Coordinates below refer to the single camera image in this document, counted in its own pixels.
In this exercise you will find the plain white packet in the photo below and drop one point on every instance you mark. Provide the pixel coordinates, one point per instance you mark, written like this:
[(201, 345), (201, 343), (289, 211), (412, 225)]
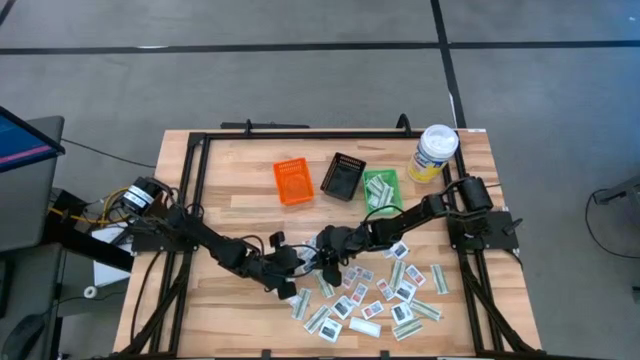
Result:
[(293, 300), (364, 327)]

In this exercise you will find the white tape roll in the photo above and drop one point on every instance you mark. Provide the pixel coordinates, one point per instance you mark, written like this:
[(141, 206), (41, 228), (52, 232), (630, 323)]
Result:
[(85, 292)]

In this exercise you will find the green plastic basket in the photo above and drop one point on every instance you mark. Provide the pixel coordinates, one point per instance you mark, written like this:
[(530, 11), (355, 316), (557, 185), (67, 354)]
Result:
[(395, 175)]

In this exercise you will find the black plastic basket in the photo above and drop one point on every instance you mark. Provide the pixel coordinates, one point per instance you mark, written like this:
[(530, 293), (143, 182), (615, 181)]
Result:
[(343, 177)]

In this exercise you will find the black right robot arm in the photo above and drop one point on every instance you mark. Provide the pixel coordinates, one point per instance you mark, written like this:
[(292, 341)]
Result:
[(415, 220)]

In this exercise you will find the black computer mouse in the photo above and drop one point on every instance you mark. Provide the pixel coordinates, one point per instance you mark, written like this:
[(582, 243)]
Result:
[(20, 337)]

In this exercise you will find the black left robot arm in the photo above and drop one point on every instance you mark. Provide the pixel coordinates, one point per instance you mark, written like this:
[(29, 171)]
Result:
[(215, 242)]

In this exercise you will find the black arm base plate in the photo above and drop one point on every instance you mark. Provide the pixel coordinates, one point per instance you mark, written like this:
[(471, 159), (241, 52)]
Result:
[(150, 242), (500, 235)]

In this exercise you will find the computer monitor blue screen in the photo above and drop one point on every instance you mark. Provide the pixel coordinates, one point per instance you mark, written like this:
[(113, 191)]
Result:
[(20, 145)]

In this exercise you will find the orange plastic basket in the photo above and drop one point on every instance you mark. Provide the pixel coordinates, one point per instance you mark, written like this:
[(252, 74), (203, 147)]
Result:
[(293, 182)]

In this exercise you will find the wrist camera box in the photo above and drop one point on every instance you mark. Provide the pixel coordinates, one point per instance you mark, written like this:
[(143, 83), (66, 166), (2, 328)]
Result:
[(281, 264), (346, 242)]

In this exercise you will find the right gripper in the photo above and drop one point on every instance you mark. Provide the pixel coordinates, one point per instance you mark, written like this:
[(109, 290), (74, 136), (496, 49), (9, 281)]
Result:
[(332, 277)]

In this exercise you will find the yellow Lysol wipes canister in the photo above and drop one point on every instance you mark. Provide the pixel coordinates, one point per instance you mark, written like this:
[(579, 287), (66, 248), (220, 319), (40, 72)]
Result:
[(434, 150)]

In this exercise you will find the black side desk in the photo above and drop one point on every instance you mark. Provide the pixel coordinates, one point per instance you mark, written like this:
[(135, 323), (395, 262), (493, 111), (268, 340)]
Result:
[(75, 245)]

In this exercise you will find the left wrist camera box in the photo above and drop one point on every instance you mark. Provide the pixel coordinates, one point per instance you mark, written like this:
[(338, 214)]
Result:
[(281, 264)]

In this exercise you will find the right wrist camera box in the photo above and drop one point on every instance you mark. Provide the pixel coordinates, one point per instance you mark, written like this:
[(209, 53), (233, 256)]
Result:
[(346, 242)]

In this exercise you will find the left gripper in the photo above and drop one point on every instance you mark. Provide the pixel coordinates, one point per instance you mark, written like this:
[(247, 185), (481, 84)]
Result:
[(287, 291)]

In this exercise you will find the white paper sheet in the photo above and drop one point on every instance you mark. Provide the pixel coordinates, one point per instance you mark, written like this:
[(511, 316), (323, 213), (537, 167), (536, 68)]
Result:
[(107, 275)]

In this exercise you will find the grey stand leg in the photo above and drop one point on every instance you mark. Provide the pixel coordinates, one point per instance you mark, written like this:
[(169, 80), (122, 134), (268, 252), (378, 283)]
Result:
[(620, 192)]

